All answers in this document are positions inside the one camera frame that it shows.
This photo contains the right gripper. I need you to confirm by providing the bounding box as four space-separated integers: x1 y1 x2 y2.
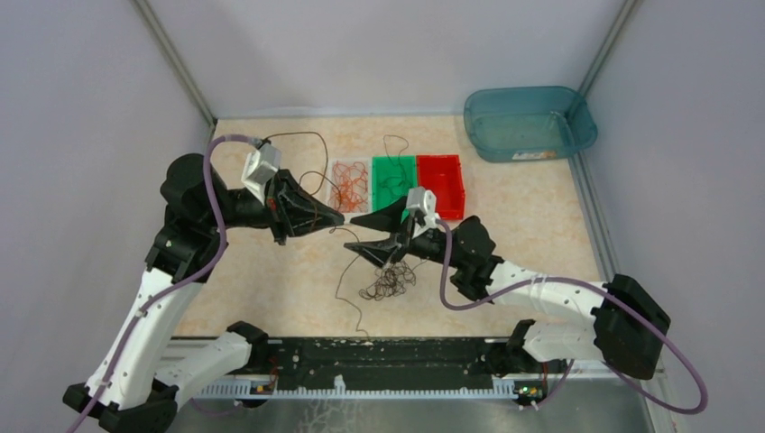
345 197 464 269

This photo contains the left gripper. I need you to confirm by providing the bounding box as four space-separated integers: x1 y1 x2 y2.
204 166 345 245

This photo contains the dark brown cable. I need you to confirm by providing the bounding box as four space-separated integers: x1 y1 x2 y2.
263 131 372 339

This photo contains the orange black cable bundle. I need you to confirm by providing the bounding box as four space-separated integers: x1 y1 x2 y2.
357 256 431 302

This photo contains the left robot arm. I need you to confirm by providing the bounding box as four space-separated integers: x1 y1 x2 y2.
63 153 344 432

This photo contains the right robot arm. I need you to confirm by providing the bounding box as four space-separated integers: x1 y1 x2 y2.
345 198 671 380

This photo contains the white plastic bin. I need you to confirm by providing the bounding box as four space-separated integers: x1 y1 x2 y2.
327 157 372 216

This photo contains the green plastic bin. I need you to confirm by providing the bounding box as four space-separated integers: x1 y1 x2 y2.
371 155 419 211

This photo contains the red plastic bin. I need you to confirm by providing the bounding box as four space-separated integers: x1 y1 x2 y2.
415 154 465 221

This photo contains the teal translucent tub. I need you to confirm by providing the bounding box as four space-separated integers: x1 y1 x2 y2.
463 86 598 163

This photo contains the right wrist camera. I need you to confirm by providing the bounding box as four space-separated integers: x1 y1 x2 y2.
405 186 440 238

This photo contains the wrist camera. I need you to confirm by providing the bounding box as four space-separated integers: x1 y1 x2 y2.
241 141 281 205
405 186 440 238

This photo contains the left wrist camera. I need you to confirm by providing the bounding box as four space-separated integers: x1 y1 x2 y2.
241 141 281 205

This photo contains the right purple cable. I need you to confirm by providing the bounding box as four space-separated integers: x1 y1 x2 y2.
433 217 709 416

